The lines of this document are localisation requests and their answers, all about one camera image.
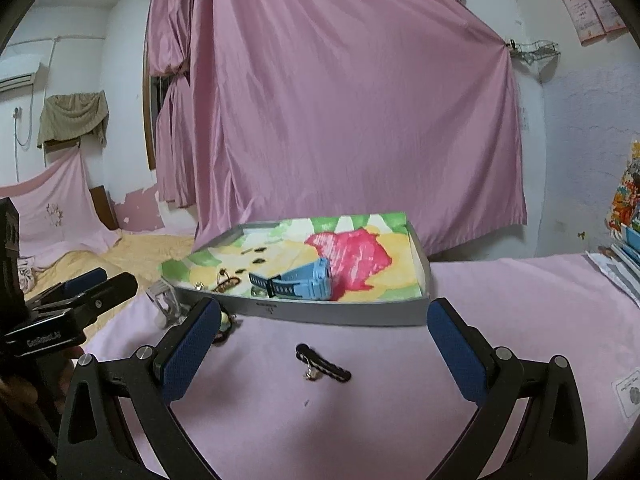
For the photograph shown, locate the stack of colourful books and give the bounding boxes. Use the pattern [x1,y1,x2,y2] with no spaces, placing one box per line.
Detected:
[586,139,640,306]

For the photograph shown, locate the wall wire rack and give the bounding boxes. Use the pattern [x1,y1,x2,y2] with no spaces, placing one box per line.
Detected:
[506,39,560,65]

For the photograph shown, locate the yellow bed sheet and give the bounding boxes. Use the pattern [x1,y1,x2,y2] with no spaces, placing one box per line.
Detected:
[25,232,192,348]

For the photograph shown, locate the colourful floral tray liner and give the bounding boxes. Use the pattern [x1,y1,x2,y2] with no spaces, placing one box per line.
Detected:
[160,212,426,304]

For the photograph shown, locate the green flower hair tie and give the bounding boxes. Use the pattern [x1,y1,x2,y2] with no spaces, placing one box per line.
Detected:
[211,311,239,346]

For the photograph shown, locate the wooden window frame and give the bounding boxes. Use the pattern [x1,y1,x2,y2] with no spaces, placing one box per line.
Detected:
[142,21,163,171]

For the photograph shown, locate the person's left hand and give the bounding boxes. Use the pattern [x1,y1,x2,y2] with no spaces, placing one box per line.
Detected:
[1,346,85,414]

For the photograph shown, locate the beige hair claw clip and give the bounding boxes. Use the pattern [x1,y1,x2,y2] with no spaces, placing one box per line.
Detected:
[145,278,182,330]

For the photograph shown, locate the pink embroidered cloth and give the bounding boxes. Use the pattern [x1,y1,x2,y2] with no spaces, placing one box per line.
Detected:
[1,148,120,269]

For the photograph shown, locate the red beaded string bracelet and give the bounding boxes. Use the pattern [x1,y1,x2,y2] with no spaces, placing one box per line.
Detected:
[211,268,248,295]

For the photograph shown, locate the pink wall certificates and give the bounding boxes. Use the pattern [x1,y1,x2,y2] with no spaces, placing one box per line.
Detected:
[561,0,627,44]

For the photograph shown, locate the olive green hanging cloth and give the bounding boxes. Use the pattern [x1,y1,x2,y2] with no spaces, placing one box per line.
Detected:
[37,91,110,148]

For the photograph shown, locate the blue smart watch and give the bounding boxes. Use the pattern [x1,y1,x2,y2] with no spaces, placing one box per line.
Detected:
[248,257,332,301]

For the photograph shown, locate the brown wooden headboard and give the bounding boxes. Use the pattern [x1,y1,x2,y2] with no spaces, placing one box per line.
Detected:
[89,185,119,231]

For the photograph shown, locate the grey cardboard tray box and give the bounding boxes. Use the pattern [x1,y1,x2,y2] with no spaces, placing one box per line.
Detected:
[169,220,431,327]

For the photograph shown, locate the pink window curtain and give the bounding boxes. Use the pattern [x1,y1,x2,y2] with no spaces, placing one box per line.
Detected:
[146,0,195,208]

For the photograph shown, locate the small silver ring charm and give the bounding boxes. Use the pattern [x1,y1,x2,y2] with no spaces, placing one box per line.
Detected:
[250,286,268,297]

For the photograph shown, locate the white air conditioner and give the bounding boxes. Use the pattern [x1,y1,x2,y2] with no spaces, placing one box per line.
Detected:
[0,54,42,93]

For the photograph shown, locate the black scalloped hair clip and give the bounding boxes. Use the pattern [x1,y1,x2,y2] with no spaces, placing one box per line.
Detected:
[295,344,352,384]

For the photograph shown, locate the large pink hanging curtain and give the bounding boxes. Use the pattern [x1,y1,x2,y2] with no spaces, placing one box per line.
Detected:
[191,0,527,254]

